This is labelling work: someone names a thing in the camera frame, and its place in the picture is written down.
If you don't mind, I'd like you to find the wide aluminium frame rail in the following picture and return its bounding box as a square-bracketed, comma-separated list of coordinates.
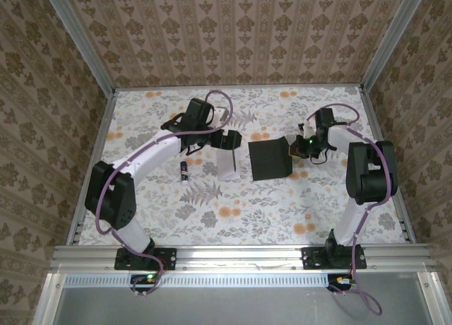
[49, 244, 434, 272]

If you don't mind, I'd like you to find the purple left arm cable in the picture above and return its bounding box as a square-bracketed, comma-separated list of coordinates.
[95, 89, 235, 298]

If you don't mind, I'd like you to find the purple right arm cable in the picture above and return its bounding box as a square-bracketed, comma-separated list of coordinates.
[306, 102, 395, 318]

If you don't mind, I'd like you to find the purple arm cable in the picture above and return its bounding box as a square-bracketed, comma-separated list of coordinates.
[306, 102, 395, 318]
[95, 89, 235, 298]

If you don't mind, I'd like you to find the grey metal panel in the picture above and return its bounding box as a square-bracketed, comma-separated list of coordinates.
[33, 271, 452, 325]

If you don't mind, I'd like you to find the aluminium table side rail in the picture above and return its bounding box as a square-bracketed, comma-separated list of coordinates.
[66, 90, 119, 247]
[358, 86, 417, 244]

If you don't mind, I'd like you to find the white slotted cable duct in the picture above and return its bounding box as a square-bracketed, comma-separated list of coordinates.
[63, 272, 331, 288]

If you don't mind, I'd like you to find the white paper letter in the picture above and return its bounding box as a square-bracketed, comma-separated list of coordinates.
[216, 149, 242, 182]

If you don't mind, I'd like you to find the thin aluminium table rail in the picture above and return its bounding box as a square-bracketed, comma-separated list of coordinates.
[114, 85, 364, 93]

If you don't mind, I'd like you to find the aluminium frame post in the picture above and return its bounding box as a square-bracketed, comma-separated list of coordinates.
[359, 0, 430, 93]
[40, 0, 118, 95]

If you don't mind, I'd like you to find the black box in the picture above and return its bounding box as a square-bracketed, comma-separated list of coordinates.
[248, 136, 295, 182]

